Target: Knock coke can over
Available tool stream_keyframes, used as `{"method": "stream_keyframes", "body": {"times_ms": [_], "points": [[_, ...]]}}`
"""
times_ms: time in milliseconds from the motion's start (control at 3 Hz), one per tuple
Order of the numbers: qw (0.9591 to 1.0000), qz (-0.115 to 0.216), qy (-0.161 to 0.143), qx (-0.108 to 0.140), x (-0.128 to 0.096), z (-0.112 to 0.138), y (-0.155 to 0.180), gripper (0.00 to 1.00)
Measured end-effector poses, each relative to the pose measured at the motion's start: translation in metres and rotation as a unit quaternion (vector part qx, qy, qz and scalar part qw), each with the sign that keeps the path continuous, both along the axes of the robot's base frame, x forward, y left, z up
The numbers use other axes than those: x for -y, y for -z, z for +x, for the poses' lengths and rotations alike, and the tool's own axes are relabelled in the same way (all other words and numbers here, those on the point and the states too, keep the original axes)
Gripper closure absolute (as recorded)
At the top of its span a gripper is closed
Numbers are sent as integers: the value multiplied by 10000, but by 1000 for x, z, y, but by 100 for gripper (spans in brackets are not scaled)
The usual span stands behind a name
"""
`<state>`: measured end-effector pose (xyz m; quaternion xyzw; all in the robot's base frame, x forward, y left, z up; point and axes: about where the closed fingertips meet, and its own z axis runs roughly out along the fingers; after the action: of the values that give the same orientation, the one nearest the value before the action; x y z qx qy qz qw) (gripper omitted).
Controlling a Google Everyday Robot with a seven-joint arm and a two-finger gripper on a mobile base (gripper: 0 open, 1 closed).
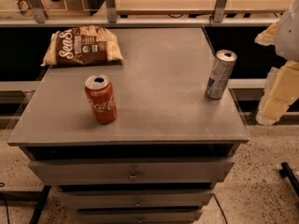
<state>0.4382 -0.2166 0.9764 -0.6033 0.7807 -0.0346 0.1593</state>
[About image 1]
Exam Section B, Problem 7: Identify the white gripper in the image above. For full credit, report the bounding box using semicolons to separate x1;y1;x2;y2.
255;0;299;125

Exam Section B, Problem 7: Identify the red Coca-Cola can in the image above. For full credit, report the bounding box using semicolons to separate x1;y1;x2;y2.
85;75;117;124

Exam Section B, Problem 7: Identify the silver blue energy drink can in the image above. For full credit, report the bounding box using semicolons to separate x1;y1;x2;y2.
206;49;237;99

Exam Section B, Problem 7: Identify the black floor bar right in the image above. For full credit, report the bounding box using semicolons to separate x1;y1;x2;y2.
279;162;299;197

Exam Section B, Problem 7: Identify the black floor bar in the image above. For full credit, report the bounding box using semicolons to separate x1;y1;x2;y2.
29;186;50;224
279;162;299;197

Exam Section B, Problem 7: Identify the grey drawer cabinet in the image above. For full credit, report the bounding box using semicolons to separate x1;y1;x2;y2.
8;28;249;213

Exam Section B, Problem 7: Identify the wooden desk with metal legs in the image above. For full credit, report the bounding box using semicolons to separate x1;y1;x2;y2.
91;0;294;24

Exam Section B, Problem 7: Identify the brown white chip bag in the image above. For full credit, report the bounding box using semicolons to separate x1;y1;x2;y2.
42;25;122;66

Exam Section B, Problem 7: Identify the bottom grey drawer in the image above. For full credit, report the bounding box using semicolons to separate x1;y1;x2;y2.
77;209;202;224

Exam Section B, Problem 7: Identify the grey drawer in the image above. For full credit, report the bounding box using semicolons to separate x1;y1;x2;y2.
29;158;234;186
60;189;212;209
77;209;202;224

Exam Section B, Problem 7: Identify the middle grey drawer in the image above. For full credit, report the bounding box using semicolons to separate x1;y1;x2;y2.
60;189;212;209

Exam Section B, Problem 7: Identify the top grey drawer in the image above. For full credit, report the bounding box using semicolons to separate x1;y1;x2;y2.
29;158;234;186

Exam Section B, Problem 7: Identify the black floor bar left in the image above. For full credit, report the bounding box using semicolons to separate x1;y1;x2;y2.
29;186;50;224

